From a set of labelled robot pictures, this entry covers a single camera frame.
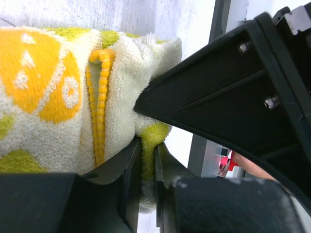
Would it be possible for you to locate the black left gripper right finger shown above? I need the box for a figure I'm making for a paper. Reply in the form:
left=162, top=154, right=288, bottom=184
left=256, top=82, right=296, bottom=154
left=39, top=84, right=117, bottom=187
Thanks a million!
left=155, top=143, right=305, bottom=233

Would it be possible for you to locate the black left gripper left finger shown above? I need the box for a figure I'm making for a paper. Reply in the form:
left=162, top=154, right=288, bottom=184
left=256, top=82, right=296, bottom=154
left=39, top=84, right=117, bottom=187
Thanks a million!
left=0, top=138, right=142, bottom=233

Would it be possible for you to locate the yellow green patterned towel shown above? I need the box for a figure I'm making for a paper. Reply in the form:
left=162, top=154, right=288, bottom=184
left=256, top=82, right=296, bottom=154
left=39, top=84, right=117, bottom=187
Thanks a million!
left=0, top=27, right=182, bottom=214

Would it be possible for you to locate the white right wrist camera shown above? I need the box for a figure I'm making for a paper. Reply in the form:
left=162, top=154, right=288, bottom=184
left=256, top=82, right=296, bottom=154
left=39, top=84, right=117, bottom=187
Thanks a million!
left=284, top=6, right=311, bottom=35

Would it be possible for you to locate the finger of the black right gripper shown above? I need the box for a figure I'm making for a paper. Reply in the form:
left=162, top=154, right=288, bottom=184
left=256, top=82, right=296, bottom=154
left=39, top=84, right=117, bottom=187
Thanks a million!
left=134, top=13, right=311, bottom=206

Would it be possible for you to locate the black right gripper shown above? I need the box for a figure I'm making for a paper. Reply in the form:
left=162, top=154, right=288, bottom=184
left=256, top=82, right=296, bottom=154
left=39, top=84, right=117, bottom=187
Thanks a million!
left=273, top=6, right=311, bottom=117

